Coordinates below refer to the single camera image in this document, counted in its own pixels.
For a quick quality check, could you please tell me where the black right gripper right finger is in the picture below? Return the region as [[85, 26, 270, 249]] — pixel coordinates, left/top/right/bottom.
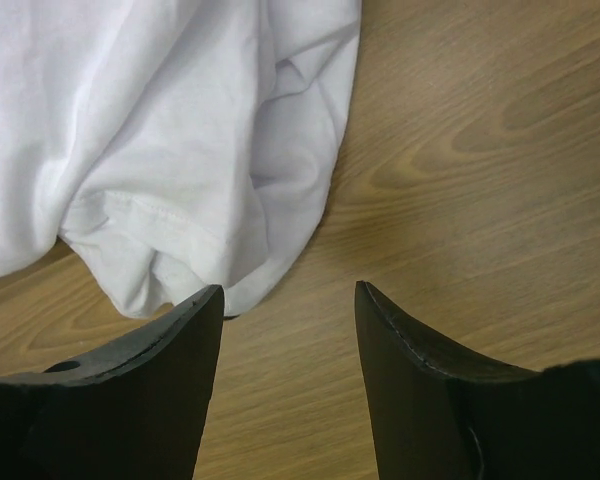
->
[[355, 281, 600, 479]]

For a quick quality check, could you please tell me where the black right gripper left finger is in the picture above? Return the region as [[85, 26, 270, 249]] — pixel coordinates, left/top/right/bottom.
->
[[0, 286, 224, 479]]

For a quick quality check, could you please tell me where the white printed tank top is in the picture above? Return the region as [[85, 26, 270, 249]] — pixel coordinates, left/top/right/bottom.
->
[[0, 1, 362, 317]]

